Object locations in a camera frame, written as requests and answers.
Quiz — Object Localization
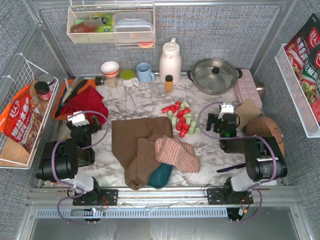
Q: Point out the red cloth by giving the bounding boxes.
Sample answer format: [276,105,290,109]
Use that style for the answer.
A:
[58,85,109,118]

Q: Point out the brown cloth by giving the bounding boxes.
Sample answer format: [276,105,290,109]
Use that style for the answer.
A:
[111,116,173,191]

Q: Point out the green capsule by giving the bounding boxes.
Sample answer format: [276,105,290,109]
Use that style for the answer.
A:
[167,110,173,119]
[171,116,177,127]
[182,100,190,108]

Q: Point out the pink striped towel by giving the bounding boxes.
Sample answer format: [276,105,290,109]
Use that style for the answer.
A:
[155,135,201,173]

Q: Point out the teal storage basket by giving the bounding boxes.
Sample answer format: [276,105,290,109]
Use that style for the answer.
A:
[147,163,174,189]

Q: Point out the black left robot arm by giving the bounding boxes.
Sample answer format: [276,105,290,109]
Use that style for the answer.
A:
[35,115,102,205]

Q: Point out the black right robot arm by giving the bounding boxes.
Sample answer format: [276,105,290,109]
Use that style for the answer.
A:
[206,113,288,204]

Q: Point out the brown cardboard sheet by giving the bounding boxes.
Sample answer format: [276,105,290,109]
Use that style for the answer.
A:
[234,99,262,130]

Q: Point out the round wooden board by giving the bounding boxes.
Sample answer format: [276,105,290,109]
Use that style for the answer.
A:
[244,116,285,156]

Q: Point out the pink egg tray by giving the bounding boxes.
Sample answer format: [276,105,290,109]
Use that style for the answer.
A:
[234,69,263,109]

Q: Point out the steel pot with lid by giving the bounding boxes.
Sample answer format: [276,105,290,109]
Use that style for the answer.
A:
[187,58,243,96]

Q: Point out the orange tray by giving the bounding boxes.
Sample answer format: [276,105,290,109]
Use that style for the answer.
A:
[51,78,97,120]

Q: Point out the red lid jar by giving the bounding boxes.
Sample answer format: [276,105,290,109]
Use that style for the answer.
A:
[34,81,52,101]

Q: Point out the red snack bag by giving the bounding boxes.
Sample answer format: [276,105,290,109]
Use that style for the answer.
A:
[0,84,42,153]

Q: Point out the pepper grinder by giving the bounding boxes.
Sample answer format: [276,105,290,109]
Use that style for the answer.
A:
[94,76,119,88]

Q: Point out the silver lid jar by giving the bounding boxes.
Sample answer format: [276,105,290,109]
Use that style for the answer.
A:
[38,73,55,86]

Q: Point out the white orange bowl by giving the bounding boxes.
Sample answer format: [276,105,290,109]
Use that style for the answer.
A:
[100,61,120,78]

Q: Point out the orange spice bottle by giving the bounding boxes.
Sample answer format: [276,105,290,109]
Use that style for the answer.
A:
[164,75,173,92]

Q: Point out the green lid cup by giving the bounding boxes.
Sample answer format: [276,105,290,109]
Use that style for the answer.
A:
[120,69,139,88]

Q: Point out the white thermos jug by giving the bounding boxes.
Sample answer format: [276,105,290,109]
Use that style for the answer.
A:
[159,38,182,85]

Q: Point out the blue mug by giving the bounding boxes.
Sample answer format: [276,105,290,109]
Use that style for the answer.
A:
[136,62,155,83]

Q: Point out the red seasoning packet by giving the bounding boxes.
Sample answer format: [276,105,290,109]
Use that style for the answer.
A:
[284,13,320,122]

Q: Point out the clear plastic containers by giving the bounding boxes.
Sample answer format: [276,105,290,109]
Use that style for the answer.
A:
[113,11,154,43]

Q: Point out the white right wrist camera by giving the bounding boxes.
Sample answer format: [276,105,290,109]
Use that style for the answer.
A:
[218,102,234,119]

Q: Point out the purple handled knife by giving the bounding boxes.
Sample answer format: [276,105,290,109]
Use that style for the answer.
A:
[216,163,246,173]

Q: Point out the white wire basket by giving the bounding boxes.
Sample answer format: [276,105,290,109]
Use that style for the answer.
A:
[0,53,60,169]

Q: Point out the white mesh wall basket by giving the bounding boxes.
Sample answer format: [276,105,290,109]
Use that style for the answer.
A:
[274,43,320,138]

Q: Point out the cream wall basket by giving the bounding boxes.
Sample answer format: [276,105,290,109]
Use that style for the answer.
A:
[66,3,156,48]

